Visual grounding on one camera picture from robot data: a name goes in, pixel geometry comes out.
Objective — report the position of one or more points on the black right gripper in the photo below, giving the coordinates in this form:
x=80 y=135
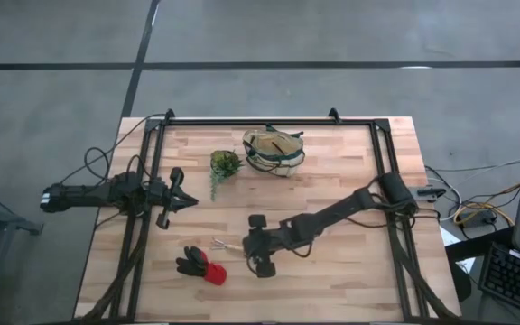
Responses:
x=266 y=244

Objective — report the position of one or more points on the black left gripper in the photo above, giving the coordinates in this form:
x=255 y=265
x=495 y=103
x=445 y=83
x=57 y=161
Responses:
x=163 y=194

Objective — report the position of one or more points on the red and black gardening glove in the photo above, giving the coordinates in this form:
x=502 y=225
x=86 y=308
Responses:
x=206 y=268

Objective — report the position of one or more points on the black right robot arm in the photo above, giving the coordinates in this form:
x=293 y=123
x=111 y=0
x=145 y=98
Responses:
x=332 y=212

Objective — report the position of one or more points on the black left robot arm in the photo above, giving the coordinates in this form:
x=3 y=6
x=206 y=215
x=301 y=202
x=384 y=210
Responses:
x=84 y=194

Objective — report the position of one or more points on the beige and green gardening bag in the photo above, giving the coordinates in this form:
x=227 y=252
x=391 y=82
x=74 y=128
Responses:
x=282 y=164

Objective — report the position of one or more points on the artificial potted succulent plant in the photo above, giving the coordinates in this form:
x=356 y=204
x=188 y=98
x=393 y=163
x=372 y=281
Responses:
x=224 y=163

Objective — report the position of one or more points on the white paper sheet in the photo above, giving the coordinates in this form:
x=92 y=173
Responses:
x=447 y=237

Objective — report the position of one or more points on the black power adapter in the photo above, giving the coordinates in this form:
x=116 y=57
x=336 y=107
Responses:
x=479 y=218

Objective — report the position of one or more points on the black computer keyboard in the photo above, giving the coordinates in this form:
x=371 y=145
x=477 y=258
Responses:
x=513 y=280

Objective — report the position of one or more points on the black aluminium rig frame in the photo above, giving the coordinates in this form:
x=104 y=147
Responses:
x=264 y=122

